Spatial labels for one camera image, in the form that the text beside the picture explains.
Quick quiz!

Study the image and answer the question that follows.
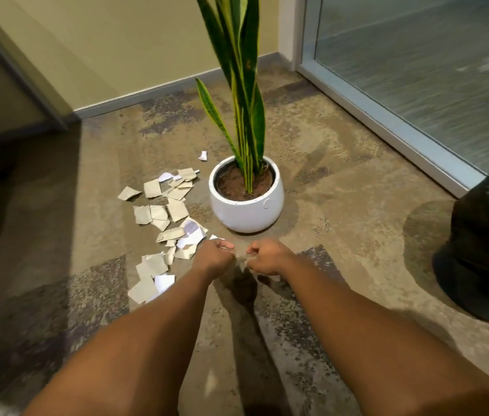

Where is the person's right hand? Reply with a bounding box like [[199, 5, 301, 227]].
[[244, 238, 297, 278]]

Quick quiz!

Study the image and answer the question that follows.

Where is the person's left hand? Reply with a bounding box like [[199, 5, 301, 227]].
[[191, 238, 236, 282]]

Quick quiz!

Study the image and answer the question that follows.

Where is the person's right forearm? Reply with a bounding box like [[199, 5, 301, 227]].
[[280, 254, 489, 416]]

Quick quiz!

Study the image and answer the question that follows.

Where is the person's left forearm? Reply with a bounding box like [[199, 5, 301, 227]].
[[23, 268, 216, 416]]

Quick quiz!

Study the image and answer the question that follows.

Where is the white round plant pot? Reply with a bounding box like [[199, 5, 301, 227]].
[[208, 155, 284, 234]]

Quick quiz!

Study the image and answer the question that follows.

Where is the brown potting soil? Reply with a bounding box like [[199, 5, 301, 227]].
[[215, 162, 276, 202]]

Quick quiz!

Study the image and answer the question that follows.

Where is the pile of torn paper pieces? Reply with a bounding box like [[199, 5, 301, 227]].
[[117, 167, 228, 305]]

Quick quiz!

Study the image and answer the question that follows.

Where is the green snake plant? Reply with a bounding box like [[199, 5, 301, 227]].
[[194, 0, 267, 195]]

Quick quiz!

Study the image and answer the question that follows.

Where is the grey baseboard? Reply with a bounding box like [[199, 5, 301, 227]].
[[73, 52, 294, 122]]

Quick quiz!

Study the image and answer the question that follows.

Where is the black plastic trash bag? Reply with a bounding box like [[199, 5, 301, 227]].
[[432, 155, 489, 324]]

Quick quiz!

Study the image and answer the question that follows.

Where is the frosted glass partition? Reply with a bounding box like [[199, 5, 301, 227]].
[[293, 0, 489, 199]]

